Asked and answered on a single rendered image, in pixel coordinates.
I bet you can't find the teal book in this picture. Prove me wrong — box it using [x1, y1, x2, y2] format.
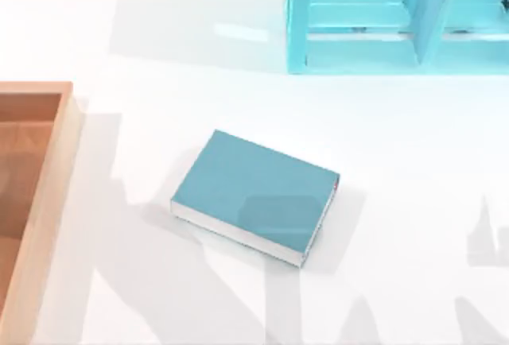
[169, 129, 341, 270]

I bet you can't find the light blue rack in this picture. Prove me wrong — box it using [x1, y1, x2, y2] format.
[285, 0, 509, 76]

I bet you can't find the shallow salmon-coloured box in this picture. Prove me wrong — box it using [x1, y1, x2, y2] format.
[0, 81, 85, 345]

